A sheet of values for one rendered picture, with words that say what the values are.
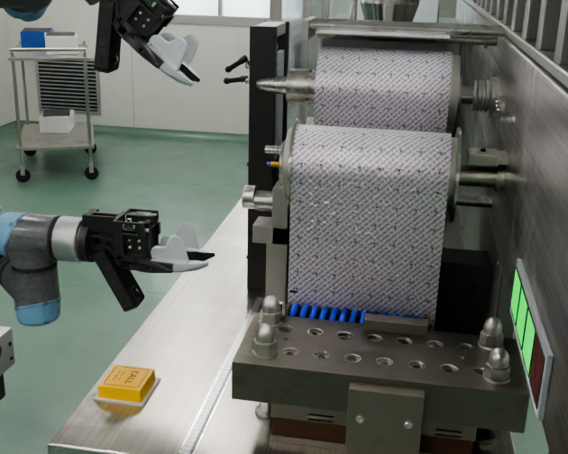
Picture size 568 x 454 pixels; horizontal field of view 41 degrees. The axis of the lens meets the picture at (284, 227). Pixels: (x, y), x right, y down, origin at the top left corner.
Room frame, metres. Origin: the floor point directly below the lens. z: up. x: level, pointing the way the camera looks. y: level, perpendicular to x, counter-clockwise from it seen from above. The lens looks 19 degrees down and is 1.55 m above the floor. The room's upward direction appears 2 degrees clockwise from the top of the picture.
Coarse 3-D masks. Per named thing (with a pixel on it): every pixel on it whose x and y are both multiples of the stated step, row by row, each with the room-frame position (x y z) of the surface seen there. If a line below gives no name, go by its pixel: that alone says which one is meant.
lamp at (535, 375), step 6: (534, 354) 0.68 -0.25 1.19; (540, 354) 0.65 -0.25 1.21; (534, 360) 0.67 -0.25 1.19; (540, 360) 0.64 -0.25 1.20; (534, 366) 0.67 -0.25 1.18; (540, 366) 0.64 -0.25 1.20; (534, 372) 0.66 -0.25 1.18; (540, 372) 0.63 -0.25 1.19; (534, 378) 0.66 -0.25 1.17; (540, 378) 0.63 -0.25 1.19; (534, 384) 0.65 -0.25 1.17; (534, 390) 0.65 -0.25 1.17; (534, 396) 0.65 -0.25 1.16
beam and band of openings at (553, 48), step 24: (480, 0) 2.20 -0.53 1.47; (504, 0) 1.60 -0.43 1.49; (528, 0) 1.15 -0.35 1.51; (552, 0) 1.00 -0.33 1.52; (504, 24) 1.45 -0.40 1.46; (528, 24) 1.15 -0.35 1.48; (552, 24) 1.00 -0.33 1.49; (528, 48) 1.07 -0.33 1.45; (552, 48) 1.00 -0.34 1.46; (552, 72) 0.86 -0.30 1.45
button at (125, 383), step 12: (108, 372) 1.07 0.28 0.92; (120, 372) 1.07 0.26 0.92; (132, 372) 1.07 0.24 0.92; (144, 372) 1.08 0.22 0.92; (108, 384) 1.04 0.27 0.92; (120, 384) 1.04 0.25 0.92; (132, 384) 1.04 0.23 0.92; (144, 384) 1.04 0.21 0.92; (108, 396) 1.03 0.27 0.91; (120, 396) 1.03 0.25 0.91; (132, 396) 1.02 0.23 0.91; (144, 396) 1.04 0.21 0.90
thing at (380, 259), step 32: (320, 224) 1.11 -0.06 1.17; (352, 224) 1.10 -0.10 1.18; (384, 224) 1.09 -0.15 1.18; (416, 224) 1.09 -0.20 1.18; (320, 256) 1.11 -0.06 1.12; (352, 256) 1.10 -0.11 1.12; (384, 256) 1.09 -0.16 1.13; (416, 256) 1.09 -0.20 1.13; (288, 288) 1.12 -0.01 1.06; (320, 288) 1.11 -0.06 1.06; (352, 288) 1.10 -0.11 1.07; (384, 288) 1.09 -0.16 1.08; (416, 288) 1.09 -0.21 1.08
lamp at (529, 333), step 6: (528, 312) 0.74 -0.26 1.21; (528, 318) 0.73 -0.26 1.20; (528, 324) 0.73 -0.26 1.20; (528, 330) 0.72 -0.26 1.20; (534, 330) 0.69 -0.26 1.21; (528, 336) 0.72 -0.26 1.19; (528, 342) 0.71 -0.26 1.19; (528, 348) 0.71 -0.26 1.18; (528, 354) 0.70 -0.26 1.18; (528, 360) 0.70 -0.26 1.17; (528, 366) 0.69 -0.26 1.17
